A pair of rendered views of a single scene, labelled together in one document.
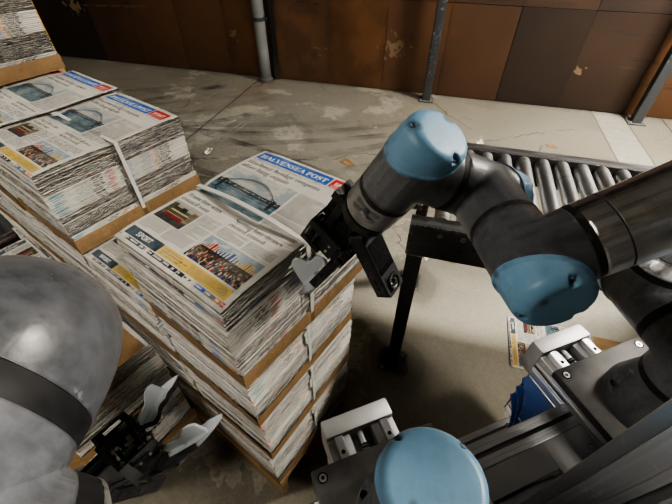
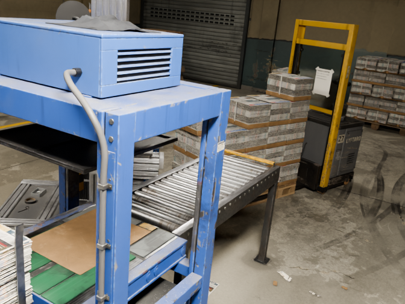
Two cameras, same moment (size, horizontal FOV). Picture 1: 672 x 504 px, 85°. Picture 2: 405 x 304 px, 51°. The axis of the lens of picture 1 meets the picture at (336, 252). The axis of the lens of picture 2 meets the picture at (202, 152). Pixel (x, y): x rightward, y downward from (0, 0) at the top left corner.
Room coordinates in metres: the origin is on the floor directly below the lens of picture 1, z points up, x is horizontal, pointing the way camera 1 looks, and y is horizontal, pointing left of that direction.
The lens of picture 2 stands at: (1.49, -3.42, 1.84)
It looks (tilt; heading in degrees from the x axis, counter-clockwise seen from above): 18 degrees down; 104
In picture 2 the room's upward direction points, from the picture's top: 5 degrees clockwise
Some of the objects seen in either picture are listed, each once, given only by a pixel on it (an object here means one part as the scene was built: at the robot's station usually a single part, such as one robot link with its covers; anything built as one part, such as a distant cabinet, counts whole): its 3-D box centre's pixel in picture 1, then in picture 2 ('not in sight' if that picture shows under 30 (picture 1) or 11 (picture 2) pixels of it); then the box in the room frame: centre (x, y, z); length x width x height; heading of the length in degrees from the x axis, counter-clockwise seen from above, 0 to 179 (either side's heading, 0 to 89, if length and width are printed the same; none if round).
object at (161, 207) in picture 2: not in sight; (160, 209); (0.77, -1.38, 0.77); 0.47 x 0.05 x 0.05; 164
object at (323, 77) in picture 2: not in sight; (317, 76); (1.50, 1.49, 1.27); 0.57 x 0.01 x 0.65; 144
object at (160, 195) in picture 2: not in sight; (173, 201); (0.81, -1.25, 0.77); 0.47 x 0.05 x 0.05; 164
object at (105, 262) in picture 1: (187, 306); (230, 164); (0.81, 0.53, 0.42); 1.17 x 0.39 x 0.83; 54
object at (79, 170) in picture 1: (102, 166); (246, 111); (0.89, 0.64, 0.95); 0.38 x 0.29 x 0.23; 144
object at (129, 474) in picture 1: (115, 466); not in sight; (0.17, 0.32, 0.88); 0.12 x 0.08 x 0.09; 144
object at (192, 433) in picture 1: (192, 431); not in sight; (0.22, 0.22, 0.88); 0.09 x 0.03 x 0.06; 118
